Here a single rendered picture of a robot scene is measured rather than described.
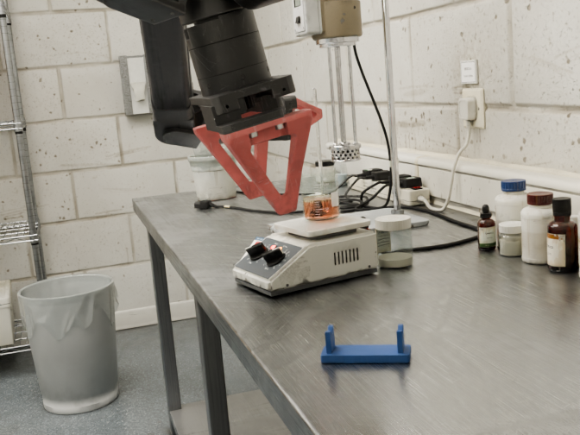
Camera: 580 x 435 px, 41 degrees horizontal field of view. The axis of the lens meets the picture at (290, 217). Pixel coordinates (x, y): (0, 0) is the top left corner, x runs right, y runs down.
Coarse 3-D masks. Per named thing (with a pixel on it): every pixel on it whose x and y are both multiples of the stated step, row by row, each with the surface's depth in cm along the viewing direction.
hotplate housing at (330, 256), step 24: (288, 240) 123; (312, 240) 120; (336, 240) 120; (360, 240) 122; (288, 264) 117; (312, 264) 118; (336, 264) 120; (360, 264) 123; (264, 288) 116; (288, 288) 117
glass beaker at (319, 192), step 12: (324, 168) 129; (336, 168) 127; (300, 180) 125; (312, 180) 123; (324, 180) 123; (336, 180) 125; (312, 192) 124; (324, 192) 124; (336, 192) 125; (312, 204) 124; (324, 204) 124; (336, 204) 125; (312, 216) 125; (324, 216) 124; (336, 216) 125
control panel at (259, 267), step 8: (264, 240) 127; (272, 240) 126; (288, 248) 120; (296, 248) 119; (248, 256) 125; (288, 256) 118; (240, 264) 125; (248, 264) 123; (256, 264) 121; (264, 264) 120; (280, 264) 117; (256, 272) 119; (264, 272) 118; (272, 272) 116
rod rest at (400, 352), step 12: (324, 348) 90; (336, 348) 90; (348, 348) 89; (360, 348) 89; (372, 348) 89; (384, 348) 88; (396, 348) 88; (408, 348) 88; (324, 360) 88; (336, 360) 87; (348, 360) 87; (360, 360) 87; (372, 360) 87; (384, 360) 86; (396, 360) 86; (408, 360) 86
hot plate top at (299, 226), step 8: (344, 216) 129; (352, 216) 128; (280, 224) 126; (288, 224) 125; (296, 224) 125; (304, 224) 124; (312, 224) 123; (320, 224) 123; (328, 224) 122; (336, 224) 122; (344, 224) 121; (352, 224) 122; (360, 224) 122; (368, 224) 123; (296, 232) 121; (304, 232) 119; (312, 232) 118; (320, 232) 119; (328, 232) 120
